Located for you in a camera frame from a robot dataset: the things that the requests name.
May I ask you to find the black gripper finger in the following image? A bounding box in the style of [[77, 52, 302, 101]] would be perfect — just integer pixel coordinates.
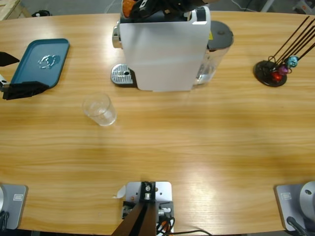
[[2, 81, 48, 100], [0, 51, 20, 67], [130, 0, 158, 17]]

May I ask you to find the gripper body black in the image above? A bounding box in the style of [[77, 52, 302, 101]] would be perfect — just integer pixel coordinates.
[[0, 76, 10, 92], [150, 0, 210, 15]]

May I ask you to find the orange coffee capsule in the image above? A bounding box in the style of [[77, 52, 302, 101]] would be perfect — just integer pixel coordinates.
[[122, 0, 135, 18]]

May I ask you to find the clear drinking glass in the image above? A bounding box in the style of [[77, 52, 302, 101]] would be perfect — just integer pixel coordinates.
[[82, 92, 118, 127]]

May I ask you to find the white capsule coffee machine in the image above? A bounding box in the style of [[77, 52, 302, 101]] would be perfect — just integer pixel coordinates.
[[110, 6, 212, 93]]

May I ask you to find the teal plastic tray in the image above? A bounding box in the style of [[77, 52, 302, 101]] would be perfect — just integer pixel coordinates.
[[10, 38, 71, 90]]

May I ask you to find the light wooden pallet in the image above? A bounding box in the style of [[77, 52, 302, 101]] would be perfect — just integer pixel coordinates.
[[0, 0, 32, 22]]

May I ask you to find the clear water tank dark lid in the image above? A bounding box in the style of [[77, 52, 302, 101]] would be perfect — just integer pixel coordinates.
[[194, 20, 234, 86]]

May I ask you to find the small black floor object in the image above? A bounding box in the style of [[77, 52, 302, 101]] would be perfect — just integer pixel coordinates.
[[33, 9, 53, 18]]

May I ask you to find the grey metal furniture leg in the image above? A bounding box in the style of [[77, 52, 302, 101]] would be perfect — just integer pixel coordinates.
[[260, 0, 275, 12]]

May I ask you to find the black capsule holder with rods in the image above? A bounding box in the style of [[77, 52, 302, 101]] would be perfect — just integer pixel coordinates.
[[253, 16, 315, 88]]

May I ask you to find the white object with orange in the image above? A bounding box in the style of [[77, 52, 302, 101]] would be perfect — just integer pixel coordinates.
[[292, 0, 315, 13]]

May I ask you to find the white paper tab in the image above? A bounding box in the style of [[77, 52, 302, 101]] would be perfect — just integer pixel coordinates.
[[112, 185, 126, 199]]

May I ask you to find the orange plastic clip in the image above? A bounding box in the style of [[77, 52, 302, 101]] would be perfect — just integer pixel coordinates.
[[157, 220, 173, 232]]

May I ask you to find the thin white cable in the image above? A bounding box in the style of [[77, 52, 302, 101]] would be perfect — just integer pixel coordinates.
[[105, 0, 123, 13], [231, 0, 261, 12]]

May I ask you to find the arm grey base plate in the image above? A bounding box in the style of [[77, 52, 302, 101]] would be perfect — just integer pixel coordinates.
[[0, 184, 29, 230], [274, 181, 315, 232]]

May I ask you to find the thick black base cable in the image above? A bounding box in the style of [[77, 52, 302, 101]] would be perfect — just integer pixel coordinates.
[[286, 216, 308, 236], [0, 210, 10, 229]]

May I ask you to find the thin black cable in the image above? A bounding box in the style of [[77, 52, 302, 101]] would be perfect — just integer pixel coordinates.
[[169, 230, 214, 236]]

